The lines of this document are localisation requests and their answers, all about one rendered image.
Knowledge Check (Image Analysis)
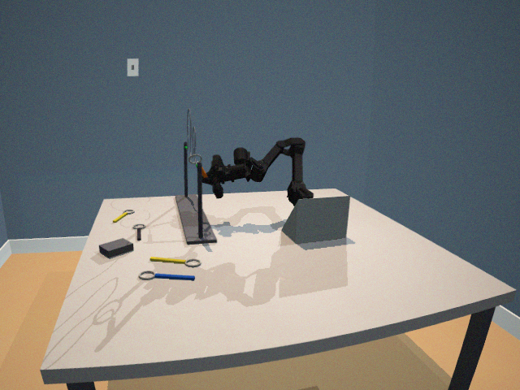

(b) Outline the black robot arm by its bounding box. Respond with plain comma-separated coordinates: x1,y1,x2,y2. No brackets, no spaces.
210,138,314,206

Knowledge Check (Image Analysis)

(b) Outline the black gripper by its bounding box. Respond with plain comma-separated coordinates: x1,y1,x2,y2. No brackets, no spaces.
202,154,235,199

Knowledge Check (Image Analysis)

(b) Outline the blue handle with grey loop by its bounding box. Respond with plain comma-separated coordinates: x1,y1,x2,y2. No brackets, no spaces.
139,271,195,280

